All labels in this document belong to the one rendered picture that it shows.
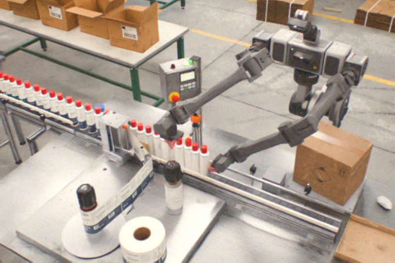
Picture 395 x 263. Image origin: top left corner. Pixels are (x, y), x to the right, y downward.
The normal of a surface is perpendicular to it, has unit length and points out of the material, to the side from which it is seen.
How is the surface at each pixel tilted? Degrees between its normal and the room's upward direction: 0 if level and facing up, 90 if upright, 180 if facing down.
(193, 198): 0
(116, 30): 91
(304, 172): 90
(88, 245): 0
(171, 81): 90
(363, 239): 0
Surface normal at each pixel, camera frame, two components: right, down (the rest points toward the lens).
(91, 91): -0.02, -0.81
